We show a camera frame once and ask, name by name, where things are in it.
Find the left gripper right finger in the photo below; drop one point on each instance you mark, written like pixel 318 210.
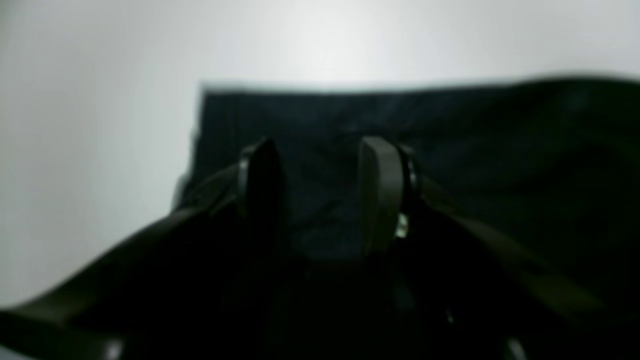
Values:
pixel 481 294

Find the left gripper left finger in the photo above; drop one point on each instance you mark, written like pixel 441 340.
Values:
pixel 159 290

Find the black T-shirt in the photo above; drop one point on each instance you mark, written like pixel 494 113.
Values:
pixel 552 163

